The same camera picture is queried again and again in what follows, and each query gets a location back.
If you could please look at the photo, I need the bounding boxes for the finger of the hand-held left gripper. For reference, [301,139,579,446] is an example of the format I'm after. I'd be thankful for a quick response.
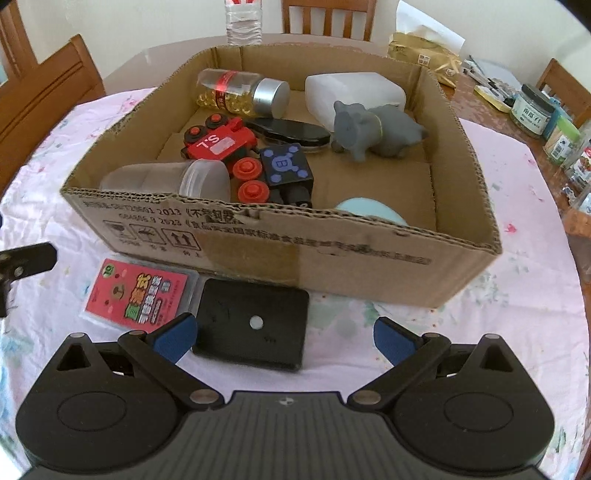
[0,244,57,319]

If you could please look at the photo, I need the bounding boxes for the black square plate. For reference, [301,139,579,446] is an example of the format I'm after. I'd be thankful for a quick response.
[191,278,310,372]

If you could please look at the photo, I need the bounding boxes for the gold foil bag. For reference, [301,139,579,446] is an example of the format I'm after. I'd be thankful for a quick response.
[387,32,462,88]

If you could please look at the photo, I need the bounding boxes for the white plastic container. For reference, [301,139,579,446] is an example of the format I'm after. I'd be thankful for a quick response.
[305,74,407,126]

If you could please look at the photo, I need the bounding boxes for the cardboard box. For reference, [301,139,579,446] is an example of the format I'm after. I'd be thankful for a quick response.
[60,44,503,309]

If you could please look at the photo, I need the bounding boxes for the red card pack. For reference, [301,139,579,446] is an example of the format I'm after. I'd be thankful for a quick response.
[81,258,200,330]

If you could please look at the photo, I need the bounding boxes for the wooden door frame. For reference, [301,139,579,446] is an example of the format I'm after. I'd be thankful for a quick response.
[0,0,38,86]

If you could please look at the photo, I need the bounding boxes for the pink printed tablecloth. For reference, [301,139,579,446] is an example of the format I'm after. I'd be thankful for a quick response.
[0,88,585,480]

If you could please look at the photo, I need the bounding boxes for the clear water bottle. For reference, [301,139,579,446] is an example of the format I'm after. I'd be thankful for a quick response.
[224,0,264,46]

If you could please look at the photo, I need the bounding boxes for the light blue ball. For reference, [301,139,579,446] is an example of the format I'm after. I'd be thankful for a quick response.
[333,198,409,227]

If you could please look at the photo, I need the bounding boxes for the clear plastic jar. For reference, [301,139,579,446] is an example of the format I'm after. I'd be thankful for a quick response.
[99,159,232,201]

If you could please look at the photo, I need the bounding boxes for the cluster of small jars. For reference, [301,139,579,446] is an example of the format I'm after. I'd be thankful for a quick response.
[562,134,591,217]

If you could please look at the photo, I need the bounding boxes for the green lid jar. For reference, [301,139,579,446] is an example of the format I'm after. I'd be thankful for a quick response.
[542,115,581,167]

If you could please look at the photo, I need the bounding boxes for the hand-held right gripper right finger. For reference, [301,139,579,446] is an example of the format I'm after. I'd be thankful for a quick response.
[347,316,515,411]

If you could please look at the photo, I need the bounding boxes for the pile of pens and papers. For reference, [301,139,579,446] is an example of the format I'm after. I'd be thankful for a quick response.
[462,55,522,112]

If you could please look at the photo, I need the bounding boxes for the black lid glass jar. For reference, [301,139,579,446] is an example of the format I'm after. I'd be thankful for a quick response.
[510,83,557,139]

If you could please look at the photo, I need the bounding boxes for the red toy train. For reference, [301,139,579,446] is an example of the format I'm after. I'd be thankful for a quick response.
[180,114,259,162]

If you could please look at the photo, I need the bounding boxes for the wooden chair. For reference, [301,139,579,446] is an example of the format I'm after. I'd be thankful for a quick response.
[536,58,591,125]
[0,34,107,195]
[281,0,377,41]

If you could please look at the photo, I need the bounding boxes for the pill bottle with silver cap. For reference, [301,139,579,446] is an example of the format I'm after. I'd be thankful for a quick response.
[196,68,291,118]

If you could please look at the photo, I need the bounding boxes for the white paper bag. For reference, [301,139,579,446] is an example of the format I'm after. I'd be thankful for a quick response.
[394,0,467,51]

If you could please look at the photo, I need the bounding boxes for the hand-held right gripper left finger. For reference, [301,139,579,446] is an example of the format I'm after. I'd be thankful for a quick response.
[55,313,221,411]

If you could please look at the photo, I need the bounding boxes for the wooden chair back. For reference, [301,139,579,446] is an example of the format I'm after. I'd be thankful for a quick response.
[281,0,377,41]

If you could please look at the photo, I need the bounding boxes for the grey elephant toy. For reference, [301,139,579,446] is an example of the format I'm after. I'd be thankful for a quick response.
[330,100,429,163]

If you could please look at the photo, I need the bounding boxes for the black oval case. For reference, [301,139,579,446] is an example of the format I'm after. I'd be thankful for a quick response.
[245,117,332,151]

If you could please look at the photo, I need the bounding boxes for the black toy car red wheels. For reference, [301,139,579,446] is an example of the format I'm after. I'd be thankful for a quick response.
[231,145,315,208]

